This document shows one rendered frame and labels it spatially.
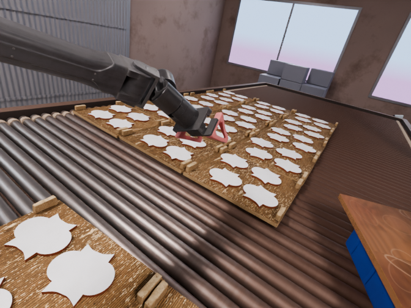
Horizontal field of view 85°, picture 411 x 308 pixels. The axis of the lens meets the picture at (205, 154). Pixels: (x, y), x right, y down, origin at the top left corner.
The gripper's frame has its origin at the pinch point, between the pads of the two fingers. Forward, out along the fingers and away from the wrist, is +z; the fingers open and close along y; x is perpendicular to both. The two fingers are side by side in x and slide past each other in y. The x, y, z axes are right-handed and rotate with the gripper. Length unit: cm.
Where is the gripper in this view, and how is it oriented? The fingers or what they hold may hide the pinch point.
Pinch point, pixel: (211, 139)
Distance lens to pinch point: 60.8
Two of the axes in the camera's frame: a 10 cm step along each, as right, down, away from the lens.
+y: -6.9, -0.5, 7.2
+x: -3.9, 8.7, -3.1
